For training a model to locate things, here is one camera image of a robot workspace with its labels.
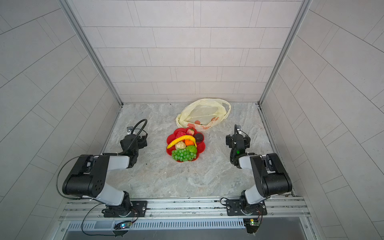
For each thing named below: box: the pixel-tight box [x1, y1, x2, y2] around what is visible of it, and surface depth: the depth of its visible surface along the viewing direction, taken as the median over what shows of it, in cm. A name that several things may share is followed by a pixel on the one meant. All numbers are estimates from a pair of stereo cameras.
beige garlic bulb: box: [175, 141, 186, 150], surface depth 88 cm
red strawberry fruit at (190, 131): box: [186, 128, 195, 136], surface depth 96 cm
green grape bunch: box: [171, 148, 197, 162], surface depth 84 cm
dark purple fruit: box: [194, 133, 203, 143], surface depth 93 cm
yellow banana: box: [167, 135, 198, 149], surface depth 90 cm
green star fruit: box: [186, 145, 197, 154], surface depth 87 cm
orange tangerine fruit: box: [184, 139, 195, 146], surface depth 91 cm
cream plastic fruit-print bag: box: [176, 98, 232, 129], surface depth 107 cm
